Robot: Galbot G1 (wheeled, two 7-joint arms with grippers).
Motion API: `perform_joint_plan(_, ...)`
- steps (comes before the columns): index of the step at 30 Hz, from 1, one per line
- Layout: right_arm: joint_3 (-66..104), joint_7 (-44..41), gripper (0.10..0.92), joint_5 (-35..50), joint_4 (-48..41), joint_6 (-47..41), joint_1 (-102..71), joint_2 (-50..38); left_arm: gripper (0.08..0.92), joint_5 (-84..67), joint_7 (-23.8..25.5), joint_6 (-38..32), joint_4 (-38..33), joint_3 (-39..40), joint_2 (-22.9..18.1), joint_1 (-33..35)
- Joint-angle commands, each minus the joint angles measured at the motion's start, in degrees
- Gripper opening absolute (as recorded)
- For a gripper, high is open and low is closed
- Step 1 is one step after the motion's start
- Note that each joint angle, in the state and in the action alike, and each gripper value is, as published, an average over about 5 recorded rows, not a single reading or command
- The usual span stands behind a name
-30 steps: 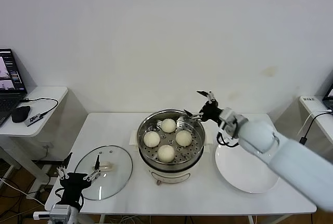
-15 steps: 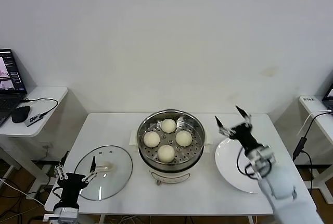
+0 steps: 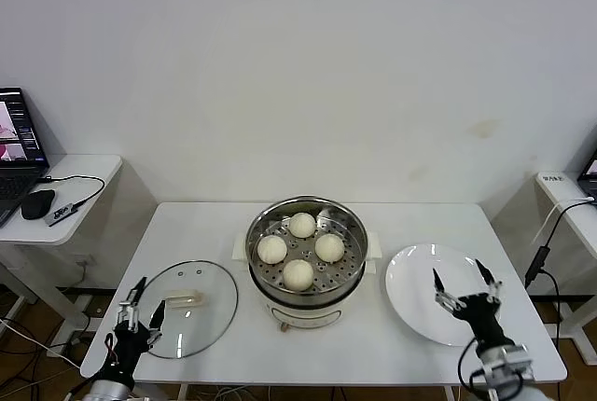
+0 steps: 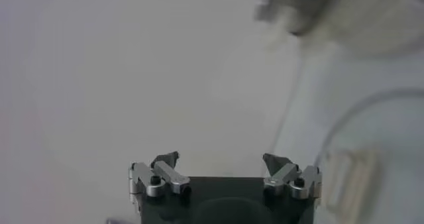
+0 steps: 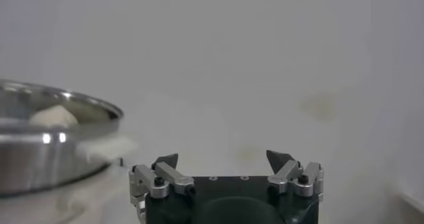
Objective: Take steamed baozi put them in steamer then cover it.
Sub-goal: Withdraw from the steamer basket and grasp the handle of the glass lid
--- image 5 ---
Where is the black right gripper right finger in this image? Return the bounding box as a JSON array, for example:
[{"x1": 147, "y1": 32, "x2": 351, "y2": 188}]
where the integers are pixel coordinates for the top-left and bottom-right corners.
[{"x1": 266, "y1": 149, "x2": 325, "y2": 203}]

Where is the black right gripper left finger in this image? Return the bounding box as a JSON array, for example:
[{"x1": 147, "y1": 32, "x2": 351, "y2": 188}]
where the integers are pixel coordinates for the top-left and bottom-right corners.
[{"x1": 128, "y1": 152, "x2": 196, "y2": 224}]

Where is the white steamed baozi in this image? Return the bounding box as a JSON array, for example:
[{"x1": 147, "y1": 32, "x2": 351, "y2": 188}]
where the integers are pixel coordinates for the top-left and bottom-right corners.
[{"x1": 28, "y1": 104, "x2": 80, "y2": 129}]

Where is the stainless steel steamer basket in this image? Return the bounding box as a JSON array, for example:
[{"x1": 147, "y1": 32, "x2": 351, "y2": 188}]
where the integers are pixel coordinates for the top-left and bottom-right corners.
[{"x1": 0, "y1": 78, "x2": 125, "y2": 198}]

